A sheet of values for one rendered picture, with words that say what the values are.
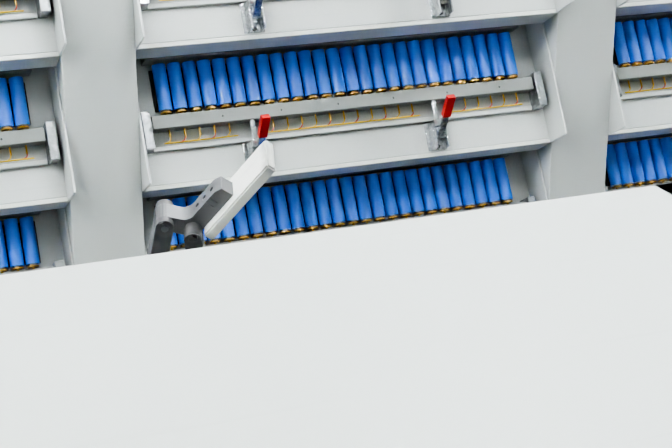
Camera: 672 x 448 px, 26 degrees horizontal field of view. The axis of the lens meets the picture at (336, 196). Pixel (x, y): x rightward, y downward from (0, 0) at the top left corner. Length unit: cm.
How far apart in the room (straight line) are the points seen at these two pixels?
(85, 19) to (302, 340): 140
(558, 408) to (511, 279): 9
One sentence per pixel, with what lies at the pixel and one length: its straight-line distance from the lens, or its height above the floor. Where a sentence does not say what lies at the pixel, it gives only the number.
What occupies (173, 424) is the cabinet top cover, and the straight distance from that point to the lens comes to 41.
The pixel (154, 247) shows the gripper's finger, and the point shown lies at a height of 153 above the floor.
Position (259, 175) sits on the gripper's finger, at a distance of 94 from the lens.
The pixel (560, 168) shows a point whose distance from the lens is 215.
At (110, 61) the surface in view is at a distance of 185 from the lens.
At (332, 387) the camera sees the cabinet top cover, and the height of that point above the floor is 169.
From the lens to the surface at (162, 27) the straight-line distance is 188.
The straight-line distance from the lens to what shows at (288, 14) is 193.
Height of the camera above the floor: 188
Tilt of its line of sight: 19 degrees down
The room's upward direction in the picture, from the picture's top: straight up
